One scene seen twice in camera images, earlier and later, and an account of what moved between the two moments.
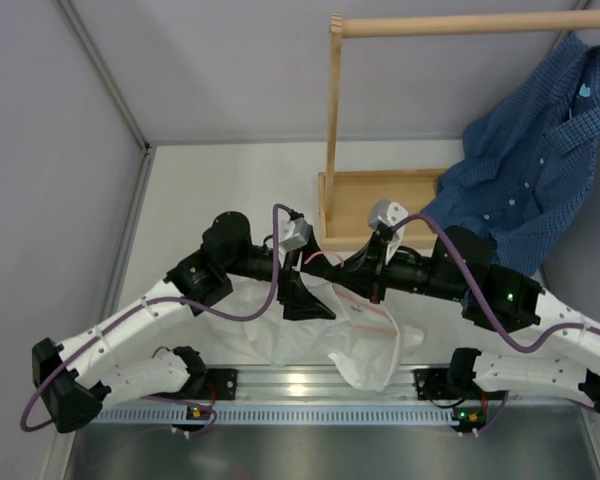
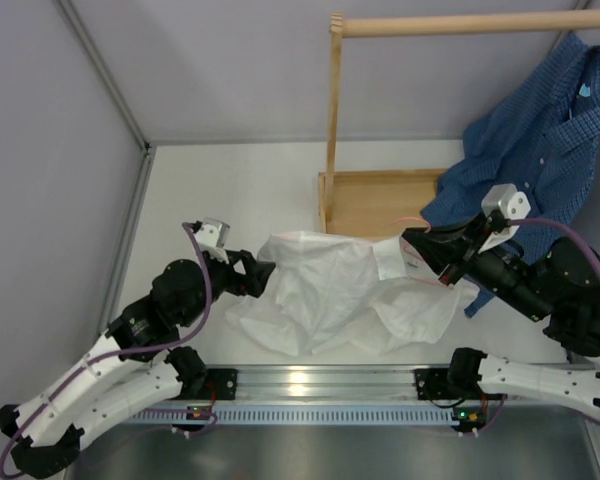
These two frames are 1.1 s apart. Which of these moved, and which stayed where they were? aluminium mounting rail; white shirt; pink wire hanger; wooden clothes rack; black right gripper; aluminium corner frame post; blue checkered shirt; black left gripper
Moved: white shirt; black right gripper; pink wire hanger; black left gripper
Stayed: wooden clothes rack; blue checkered shirt; aluminium mounting rail; aluminium corner frame post
